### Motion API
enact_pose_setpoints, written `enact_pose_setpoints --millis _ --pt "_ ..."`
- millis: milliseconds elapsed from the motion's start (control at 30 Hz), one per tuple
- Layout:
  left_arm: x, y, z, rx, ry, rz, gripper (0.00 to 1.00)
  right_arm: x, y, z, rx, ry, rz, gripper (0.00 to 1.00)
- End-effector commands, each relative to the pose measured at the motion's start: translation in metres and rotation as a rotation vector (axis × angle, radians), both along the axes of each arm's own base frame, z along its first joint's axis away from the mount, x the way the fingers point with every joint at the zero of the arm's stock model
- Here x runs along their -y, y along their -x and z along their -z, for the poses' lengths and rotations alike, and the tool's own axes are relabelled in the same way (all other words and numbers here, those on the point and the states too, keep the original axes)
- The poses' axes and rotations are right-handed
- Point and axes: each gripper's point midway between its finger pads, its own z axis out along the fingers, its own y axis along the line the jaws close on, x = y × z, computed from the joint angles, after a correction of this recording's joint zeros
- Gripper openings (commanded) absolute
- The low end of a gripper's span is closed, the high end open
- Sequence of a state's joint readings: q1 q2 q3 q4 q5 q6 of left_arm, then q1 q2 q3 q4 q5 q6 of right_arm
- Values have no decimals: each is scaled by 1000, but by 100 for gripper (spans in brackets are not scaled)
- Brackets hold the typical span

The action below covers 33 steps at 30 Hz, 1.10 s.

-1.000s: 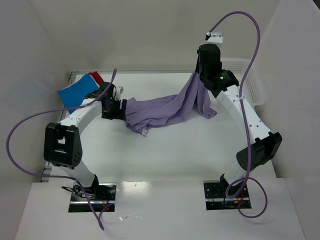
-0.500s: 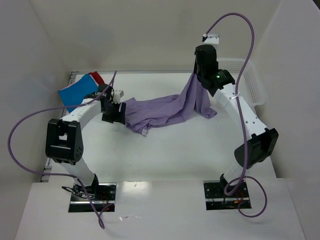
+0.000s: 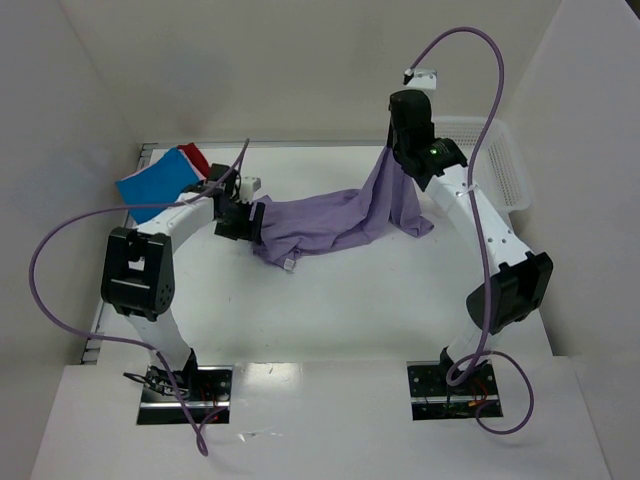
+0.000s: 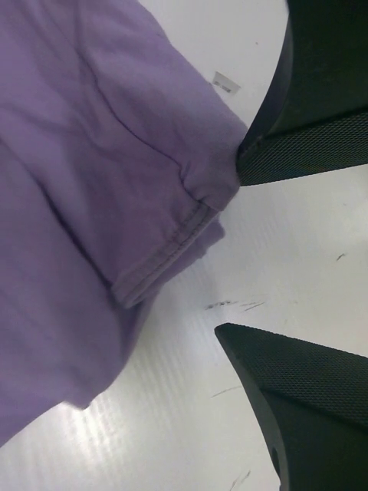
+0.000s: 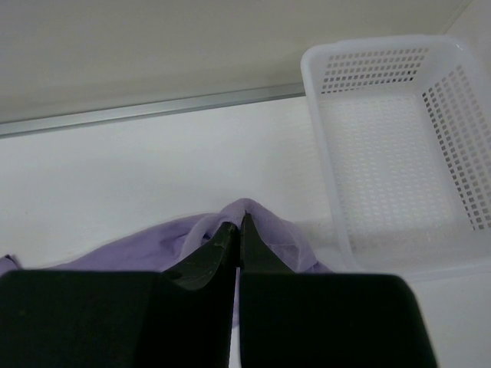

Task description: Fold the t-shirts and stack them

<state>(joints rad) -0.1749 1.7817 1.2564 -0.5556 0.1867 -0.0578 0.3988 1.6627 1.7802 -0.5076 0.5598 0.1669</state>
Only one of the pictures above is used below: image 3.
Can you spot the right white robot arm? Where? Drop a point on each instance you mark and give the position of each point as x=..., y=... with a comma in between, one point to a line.
x=515, y=278

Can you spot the purple polo shirt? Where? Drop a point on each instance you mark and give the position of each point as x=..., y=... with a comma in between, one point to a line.
x=342, y=219

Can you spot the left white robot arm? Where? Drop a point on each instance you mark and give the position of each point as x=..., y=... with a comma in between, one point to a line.
x=139, y=279

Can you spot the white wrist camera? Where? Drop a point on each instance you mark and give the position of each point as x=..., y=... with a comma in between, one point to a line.
x=247, y=187
x=420, y=79

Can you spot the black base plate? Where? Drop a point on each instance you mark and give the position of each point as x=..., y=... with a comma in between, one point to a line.
x=433, y=399
x=207, y=399

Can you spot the red folded shirt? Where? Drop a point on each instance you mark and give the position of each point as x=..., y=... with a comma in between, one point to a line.
x=196, y=158

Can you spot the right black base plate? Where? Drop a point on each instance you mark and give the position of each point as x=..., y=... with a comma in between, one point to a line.
x=433, y=399

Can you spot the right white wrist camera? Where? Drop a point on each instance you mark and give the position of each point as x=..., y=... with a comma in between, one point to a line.
x=420, y=79

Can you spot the blue folded shirt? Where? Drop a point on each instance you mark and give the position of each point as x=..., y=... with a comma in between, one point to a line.
x=161, y=182

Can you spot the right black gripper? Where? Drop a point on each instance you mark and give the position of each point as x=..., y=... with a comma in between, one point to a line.
x=396, y=145

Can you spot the white plastic basket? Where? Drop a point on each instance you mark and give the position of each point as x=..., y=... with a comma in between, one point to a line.
x=499, y=168

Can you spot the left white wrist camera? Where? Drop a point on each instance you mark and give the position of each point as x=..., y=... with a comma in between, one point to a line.
x=247, y=187

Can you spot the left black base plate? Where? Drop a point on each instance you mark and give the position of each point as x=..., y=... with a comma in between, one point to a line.
x=207, y=399

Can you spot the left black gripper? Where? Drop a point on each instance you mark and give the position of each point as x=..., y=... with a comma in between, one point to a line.
x=255, y=222

